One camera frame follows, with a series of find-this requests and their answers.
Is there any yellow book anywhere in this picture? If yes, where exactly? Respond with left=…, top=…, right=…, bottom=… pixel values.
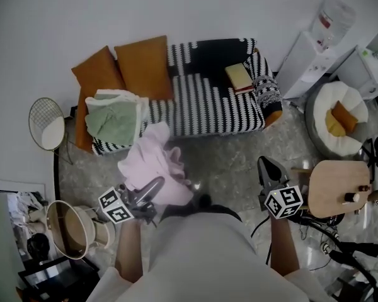
left=224, top=62, right=253, bottom=91

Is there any clear water bottle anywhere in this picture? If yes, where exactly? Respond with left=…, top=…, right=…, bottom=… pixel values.
left=311, top=0, right=357, bottom=52

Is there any orange sofa seat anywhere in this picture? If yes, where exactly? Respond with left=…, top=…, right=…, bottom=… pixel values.
left=71, top=36, right=284, bottom=157

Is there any wooden side table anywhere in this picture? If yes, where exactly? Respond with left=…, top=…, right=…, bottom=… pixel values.
left=291, top=159, right=373, bottom=219

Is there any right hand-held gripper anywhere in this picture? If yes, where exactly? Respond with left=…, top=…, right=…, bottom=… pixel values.
left=257, top=155, right=304, bottom=221

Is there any large orange cushion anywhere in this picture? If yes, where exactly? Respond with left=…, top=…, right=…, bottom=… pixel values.
left=71, top=45, right=127, bottom=98
left=113, top=35, right=175, bottom=101

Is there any folded green blanket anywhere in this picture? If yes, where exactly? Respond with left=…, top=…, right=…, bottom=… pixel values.
left=84, top=88, right=151, bottom=146

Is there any black tray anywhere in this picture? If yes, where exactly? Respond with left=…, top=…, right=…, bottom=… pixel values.
left=17, top=255, right=101, bottom=302

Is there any black and white striped blanket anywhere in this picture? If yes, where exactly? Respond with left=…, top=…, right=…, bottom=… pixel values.
left=91, top=37, right=284, bottom=157

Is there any white cabinet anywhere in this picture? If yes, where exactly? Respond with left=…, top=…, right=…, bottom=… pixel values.
left=329, top=44, right=378, bottom=101

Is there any white water dispenser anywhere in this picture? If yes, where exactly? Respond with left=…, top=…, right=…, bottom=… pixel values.
left=275, top=31, right=338, bottom=100

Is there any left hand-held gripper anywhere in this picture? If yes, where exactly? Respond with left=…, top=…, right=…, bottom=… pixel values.
left=98, top=176, right=166, bottom=225

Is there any person's right forearm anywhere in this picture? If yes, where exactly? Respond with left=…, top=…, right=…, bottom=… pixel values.
left=268, top=215, right=301, bottom=277

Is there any person's left forearm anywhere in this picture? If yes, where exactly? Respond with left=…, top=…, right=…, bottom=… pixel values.
left=114, top=218, right=145, bottom=283

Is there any white round basket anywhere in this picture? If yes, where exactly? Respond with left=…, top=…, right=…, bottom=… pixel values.
left=45, top=199, right=117, bottom=260

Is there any white round pouf chair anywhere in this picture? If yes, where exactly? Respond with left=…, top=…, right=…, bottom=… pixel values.
left=304, top=81, right=370, bottom=157

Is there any black bag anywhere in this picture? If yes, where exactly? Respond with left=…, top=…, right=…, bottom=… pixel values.
left=26, top=232, right=52, bottom=262

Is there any pink cloth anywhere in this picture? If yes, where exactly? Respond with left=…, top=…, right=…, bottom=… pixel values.
left=117, top=121, right=195, bottom=207

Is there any small orange cushion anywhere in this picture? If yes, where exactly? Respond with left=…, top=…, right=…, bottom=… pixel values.
left=331, top=101, right=359, bottom=132

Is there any small yellow cushion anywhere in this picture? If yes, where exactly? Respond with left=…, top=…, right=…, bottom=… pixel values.
left=324, top=108, right=348, bottom=137

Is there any black cable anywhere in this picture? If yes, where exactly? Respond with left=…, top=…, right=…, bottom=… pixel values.
left=249, top=215, right=273, bottom=266

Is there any person's white shirt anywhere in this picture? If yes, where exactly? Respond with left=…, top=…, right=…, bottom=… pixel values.
left=86, top=211, right=336, bottom=302

